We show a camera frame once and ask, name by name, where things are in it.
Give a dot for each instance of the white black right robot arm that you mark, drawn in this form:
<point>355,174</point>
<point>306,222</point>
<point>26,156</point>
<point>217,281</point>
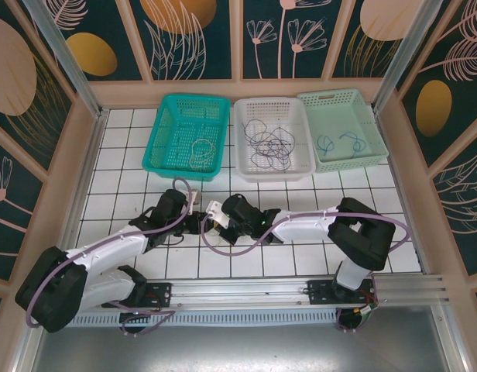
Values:
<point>362,232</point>

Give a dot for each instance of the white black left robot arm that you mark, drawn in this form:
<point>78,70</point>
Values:
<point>107,252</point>

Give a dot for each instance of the teal plastic basket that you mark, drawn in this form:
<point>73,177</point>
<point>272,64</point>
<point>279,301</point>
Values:
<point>184,116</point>

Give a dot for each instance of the white plastic basket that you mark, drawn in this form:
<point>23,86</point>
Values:
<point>273,112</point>

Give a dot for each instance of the mint green plastic basket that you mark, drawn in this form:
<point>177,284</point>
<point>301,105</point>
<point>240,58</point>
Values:
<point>339,112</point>

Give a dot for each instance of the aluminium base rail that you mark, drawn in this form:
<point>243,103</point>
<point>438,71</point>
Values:
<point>238,292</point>

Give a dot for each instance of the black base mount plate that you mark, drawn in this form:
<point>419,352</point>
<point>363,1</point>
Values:
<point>320,292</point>
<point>161,294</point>

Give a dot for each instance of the aluminium frame post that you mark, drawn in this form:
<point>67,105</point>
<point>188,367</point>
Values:
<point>68,62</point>
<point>405,54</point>

